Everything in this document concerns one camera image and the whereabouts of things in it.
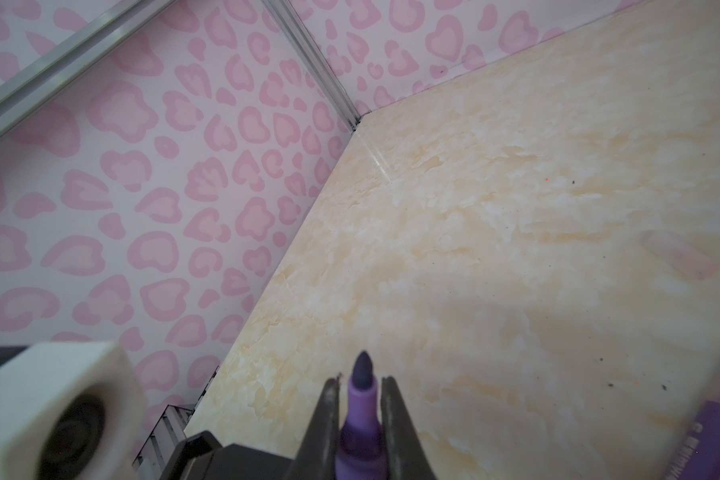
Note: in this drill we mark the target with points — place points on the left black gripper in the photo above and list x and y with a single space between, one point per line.
202 457

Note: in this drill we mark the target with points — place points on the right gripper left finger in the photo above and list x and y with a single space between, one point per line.
315 458

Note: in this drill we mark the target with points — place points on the left corner aluminium post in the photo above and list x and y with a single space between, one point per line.
292 27

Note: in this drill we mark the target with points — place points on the clear pen cap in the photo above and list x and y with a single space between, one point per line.
676 252

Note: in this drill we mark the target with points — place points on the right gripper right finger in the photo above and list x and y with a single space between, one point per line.
405 455

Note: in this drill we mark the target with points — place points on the purple marker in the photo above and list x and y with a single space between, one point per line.
697 455
361 452

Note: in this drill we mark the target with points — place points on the diagonal aluminium frame bar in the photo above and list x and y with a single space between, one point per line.
35 85

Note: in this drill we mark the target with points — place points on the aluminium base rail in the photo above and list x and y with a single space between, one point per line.
168 432

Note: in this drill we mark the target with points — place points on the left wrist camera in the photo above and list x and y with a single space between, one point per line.
54 414

